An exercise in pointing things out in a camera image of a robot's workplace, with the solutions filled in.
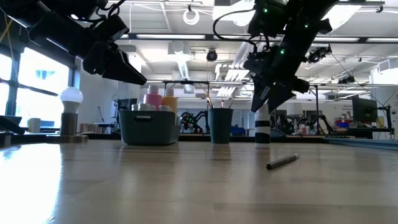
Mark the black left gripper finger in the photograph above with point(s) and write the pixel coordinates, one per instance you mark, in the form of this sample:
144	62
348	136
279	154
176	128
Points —
122	70

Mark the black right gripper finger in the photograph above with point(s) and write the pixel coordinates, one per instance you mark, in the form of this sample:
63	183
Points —
259	93
278	96

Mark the small white black-label paint bottle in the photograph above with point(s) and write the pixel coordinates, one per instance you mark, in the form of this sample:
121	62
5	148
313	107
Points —
262	130

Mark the large pink paint bottle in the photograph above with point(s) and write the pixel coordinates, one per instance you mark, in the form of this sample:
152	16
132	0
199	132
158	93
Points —
152	98

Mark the thin orange-tip black paintbrush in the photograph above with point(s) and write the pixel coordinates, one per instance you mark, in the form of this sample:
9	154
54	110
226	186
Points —
212	105

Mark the orange-bristle black paintbrush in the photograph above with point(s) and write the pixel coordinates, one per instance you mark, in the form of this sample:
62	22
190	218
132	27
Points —
208	100

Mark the large yellow paint bottle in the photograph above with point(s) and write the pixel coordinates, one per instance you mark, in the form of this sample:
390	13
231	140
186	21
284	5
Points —
170	102

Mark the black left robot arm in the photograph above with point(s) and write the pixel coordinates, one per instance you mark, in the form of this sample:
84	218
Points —
46	21

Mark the black background robot arm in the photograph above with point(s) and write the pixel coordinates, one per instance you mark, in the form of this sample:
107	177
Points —
192	118
320	123

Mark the black monitor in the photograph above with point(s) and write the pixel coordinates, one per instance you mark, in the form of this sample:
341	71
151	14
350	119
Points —
364	109
127	104

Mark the teal ribbed cup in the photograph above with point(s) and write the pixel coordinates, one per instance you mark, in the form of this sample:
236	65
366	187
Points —
219	127

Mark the wooden slat box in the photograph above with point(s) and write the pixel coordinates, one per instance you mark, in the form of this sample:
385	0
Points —
90	128

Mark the white bulb table lamp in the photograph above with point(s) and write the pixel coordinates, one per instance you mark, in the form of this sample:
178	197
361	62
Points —
70	124

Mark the white container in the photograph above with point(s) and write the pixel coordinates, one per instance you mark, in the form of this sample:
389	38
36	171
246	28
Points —
35	125

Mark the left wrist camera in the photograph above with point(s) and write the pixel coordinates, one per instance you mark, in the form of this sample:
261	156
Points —
110	28

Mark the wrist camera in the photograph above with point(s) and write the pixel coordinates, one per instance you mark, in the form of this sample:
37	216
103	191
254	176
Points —
267	18
110	28

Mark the black ceiling camera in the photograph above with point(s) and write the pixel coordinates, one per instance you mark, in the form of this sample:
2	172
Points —
346	80
211	55
318	53

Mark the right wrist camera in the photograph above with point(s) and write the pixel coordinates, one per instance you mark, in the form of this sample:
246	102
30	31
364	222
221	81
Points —
267	18

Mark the black background rig frame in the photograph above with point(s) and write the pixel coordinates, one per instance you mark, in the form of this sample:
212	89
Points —
186	82

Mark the black overhead frame bar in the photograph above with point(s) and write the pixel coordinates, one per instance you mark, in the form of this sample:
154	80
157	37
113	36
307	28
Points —
186	37

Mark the black aluminium table frame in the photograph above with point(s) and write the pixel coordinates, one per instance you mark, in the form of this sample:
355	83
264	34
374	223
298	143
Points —
93	137

